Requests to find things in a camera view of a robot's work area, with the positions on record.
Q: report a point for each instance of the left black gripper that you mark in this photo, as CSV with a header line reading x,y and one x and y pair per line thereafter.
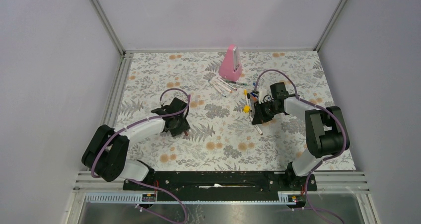
x,y
183,126

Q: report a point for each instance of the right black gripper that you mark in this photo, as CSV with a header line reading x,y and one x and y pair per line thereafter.
x,y
259,117

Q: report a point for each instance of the red brown capped marker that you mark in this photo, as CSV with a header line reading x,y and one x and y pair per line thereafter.
x,y
258,129

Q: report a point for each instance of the dark green marker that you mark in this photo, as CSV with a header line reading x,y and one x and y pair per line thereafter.
x,y
237,83

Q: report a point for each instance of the magenta capped white marker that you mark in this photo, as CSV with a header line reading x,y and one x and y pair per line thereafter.
x,y
230,86

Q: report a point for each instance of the blue capped white marker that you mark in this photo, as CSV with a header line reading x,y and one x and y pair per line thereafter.
x,y
216,88

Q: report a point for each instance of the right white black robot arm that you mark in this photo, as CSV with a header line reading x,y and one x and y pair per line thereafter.
x,y
325,131

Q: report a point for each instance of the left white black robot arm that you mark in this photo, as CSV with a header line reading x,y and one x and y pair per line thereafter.
x,y
106,153

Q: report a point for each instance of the yellow cube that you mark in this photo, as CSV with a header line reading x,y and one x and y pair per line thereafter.
x,y
247,109

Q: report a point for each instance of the floral table mat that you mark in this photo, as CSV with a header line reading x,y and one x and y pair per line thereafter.
x,y
221,136

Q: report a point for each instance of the pink metronome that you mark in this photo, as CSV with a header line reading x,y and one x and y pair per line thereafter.
x,y
231,67

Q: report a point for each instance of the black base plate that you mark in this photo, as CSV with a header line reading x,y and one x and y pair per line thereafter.
x,y
227,186

